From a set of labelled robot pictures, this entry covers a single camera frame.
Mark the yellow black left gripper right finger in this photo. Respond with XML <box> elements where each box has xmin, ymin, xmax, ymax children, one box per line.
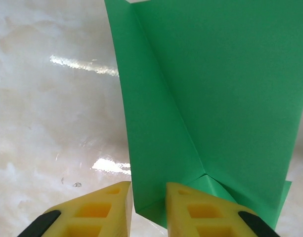
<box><xmin>166</xmin><ymin>182</ymin><xmax>280</xmax><ymax>237</ymax></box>

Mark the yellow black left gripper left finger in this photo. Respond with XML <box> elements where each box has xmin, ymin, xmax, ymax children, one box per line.
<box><xmin>17</xmin><ymin>181</ymin><xmax>132</xmax><ymax>237</ymax></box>

